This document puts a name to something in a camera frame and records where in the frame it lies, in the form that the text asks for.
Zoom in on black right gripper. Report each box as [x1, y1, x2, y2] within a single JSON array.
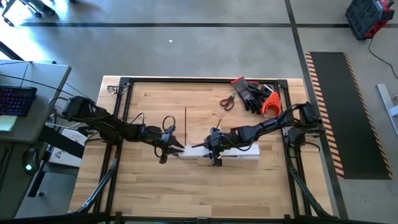
[[190, 127, 233, 156]]

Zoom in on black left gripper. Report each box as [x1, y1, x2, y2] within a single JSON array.
[[145, 125, 186, 156]]

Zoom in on white duct cover strip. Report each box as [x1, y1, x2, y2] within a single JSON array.
[[179, 143, 261, 158]]

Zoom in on black grey work glove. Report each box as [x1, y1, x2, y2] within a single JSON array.
[[247, 81, 266, 105], [231, 76, 262, 115]]

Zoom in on black tape roll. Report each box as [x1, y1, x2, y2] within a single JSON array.
[[259, 84, 275, 98]]

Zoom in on grey metal mounting plate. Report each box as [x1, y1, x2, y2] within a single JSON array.
[[282, 125, 320, 137]]

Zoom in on clear safety glasses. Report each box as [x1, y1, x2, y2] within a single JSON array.
[[106, 83, 129, 95]]

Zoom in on orange tape dispenser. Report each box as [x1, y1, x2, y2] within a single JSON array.
[[260, 91, 283, 121]]

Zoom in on white cardboard box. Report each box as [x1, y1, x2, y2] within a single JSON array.
[[48, 127, 87, 169]]

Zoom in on grey desk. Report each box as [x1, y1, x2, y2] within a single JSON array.
[[0, 60, 72, 144]]

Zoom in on black computer mouse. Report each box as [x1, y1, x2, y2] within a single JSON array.
[[21, 148, 40, 175]]

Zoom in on black striped floor mat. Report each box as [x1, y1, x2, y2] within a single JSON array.
[[304, 52, 394, 180]]

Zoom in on black keyboard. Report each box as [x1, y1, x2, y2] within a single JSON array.
[[0, 85, 38, 118]]

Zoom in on green sticky note pad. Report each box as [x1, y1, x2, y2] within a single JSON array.
[[0, 114, 19, 133]]

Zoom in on grey metal bar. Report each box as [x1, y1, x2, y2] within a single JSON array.
[[376, 83, 398, 138]]

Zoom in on grey chair base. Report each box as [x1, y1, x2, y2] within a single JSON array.
[[0, 0, 57, 29]]

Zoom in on black and red tool box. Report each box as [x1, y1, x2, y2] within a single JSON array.
[[345, 0, 396, 41]]

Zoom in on red handled scissors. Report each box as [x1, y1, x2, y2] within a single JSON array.
[[219, 94, 236, 112]]

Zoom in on black aluminium table frame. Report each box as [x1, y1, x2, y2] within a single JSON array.
[[76, 77, 333, 224]]

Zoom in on black floor cable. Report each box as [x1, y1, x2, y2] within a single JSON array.
[[368, 36, 398, 80]]

